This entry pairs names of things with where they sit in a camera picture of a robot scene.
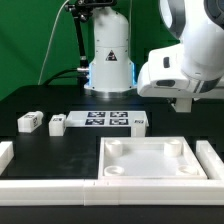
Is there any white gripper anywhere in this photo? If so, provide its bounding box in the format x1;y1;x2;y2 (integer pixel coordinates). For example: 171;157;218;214
168;98;192;113

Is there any white square tabletop part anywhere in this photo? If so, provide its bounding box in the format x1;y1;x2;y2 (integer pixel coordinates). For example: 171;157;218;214
98;137;207;180

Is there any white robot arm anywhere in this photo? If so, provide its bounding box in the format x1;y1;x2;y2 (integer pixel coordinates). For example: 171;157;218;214
137;0;224;112

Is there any white fiducial marker sheet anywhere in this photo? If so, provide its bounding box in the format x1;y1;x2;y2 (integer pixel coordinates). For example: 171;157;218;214
66;111;148;127

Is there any white U-shaped obstacle fence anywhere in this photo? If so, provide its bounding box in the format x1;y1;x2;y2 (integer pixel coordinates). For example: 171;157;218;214
0;140;224;206

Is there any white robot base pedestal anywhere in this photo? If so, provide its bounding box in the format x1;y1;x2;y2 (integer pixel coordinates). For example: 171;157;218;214
84;7;136;98

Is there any black cable bundle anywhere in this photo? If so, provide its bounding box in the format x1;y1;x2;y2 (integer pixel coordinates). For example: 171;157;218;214
44;68;86;87

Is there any white cable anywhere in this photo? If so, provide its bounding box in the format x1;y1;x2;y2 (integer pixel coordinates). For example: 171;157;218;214
37;0;72;86

